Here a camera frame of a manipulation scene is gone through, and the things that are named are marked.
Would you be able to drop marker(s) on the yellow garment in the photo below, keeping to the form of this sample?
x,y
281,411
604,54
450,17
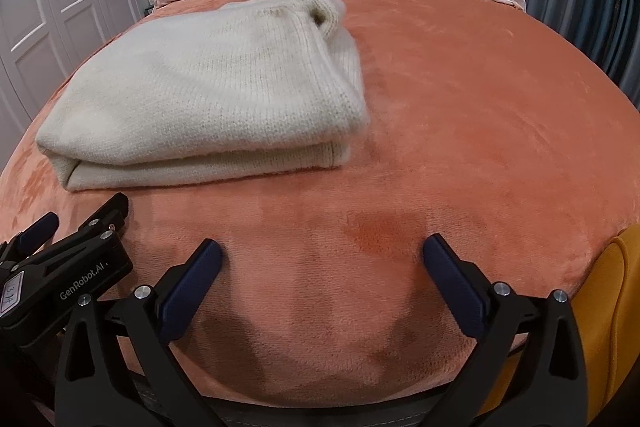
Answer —
x,y
615,317

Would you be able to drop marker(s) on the white panelled wardrobe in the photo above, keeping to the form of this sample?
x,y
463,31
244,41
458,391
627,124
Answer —
x,y
65,7

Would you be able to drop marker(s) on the cream knit sweater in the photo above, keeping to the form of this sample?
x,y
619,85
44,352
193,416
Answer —
x,y
200,92

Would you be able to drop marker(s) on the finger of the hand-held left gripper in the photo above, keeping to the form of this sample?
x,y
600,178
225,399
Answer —
x,y
39,227
107,214

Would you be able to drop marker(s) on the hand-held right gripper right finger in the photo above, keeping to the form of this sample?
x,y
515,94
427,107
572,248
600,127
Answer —
x,y
452,282

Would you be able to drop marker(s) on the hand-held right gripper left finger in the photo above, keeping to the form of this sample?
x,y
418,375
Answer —
x,y
190,292

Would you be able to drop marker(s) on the orange fleece blanket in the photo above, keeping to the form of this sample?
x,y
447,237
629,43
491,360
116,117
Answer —
x,y
450,132

